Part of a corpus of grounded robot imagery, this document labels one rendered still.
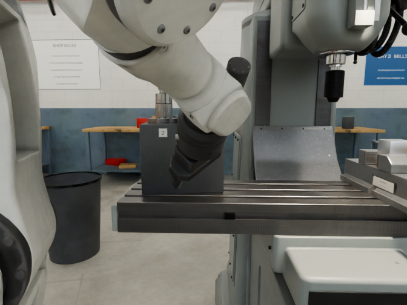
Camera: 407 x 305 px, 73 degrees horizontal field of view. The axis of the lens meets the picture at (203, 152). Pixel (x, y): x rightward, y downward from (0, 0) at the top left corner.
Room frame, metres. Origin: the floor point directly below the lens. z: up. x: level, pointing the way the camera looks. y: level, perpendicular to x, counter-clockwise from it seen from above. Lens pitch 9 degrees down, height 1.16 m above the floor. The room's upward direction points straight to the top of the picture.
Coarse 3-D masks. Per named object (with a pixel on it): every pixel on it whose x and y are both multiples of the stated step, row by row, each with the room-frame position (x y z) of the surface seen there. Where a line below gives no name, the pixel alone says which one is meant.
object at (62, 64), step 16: (48, 48) 5.05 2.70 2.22; (64, 48) 5.04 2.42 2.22; (80, 48) 5.03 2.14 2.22; (96, 48) 5.02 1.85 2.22; (400, 48) 4.85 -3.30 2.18; (48, 64) 5.05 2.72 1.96; (64, 64) 5.04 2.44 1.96; (80, 64) 5.03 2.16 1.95; (96, 64) 5.02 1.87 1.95; (368, 64) 4.87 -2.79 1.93; (384, 64) 4.86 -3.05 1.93; (400, 64) 4.85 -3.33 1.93; (48, 80) 5.05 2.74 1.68; (64, 80) 5.04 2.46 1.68; (80, 80) 5.04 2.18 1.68; (96, 80) 5.03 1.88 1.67; (368, 80) 4.87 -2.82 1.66; (384, 80) 4.86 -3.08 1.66; (400, 80) 4.85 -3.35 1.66
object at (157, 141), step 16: (144, 128) 0.71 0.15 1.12; (160, 128) 0.71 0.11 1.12; (176, 128) 0.72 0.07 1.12; (144, 144) 0.71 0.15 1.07; (160, 144) 0.71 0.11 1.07; (176, 144) 0.72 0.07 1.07; (144, 160) 0.71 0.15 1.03; (160, 160) 0.71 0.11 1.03; (144, 176) 0.71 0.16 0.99; (160, 176) 0.71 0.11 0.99; (208, 176) 0.73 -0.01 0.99; (144, 192) 0.71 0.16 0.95; (160, 192) 0.71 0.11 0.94; (176, 192) 0.72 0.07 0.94; (192, 192) 0.72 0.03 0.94; (208, 192) 0.73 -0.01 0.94
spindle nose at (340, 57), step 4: (328, 56) 0.74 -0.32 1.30; (332, 56) 0.73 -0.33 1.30; (336, 56) 0.73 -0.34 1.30; (340, 56) 0.73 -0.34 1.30; (344, 56) 0.73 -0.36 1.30; (328, 60) 0.74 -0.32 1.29; (332, 60) 0.73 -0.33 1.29; (336, 60) 0.73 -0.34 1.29; (340, 60) 0.73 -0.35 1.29; (344, 60) 0.73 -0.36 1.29; (328, 64) 0.75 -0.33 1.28; (344, 64) 0.75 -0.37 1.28
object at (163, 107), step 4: (156, 100) 0.76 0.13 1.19; (160, 100) 0.75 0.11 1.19; (164, 100) 0.75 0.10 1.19; (168, 100) 0.76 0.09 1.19; (172, 100) 0.78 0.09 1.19; (156, 104) 0.76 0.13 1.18; (160, 104) 0.75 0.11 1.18; (164, 104) 0.75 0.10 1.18; (168, 104) 0.76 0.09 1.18; (172, 104) 0.77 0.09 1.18; (156, 108) 0.76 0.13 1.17; (160, 108) 0.75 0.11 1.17; (164, 108) 0.75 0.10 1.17; (168, 108) 0.76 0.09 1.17; (172, 108) 0.77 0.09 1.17; (156, 112) 0.76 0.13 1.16; (160, 112) 0.75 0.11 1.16; (164, 112) 0.75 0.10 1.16; (168, 112) 0.76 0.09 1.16; (172, 112) 0.77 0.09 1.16; (156, 116) 0.76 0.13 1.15; (160, 116) 0.75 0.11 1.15; (164, 116) 0.75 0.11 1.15; (168, 116) 0.76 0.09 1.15; (172, 116) 0.77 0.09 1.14
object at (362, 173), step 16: (352, 160) 0.85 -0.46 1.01; (368, 160) 0.77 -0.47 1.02; (352, 176) 0.83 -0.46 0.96; (368, 176) 0.75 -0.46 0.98; (384, 176) 0.68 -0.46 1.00; (400, 176) 0.63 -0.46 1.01; (368, 192) 0.72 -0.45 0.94; (384, 192) 0.67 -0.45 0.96; (400, 192) 0.62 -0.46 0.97; (400, 208) 0.60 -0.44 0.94
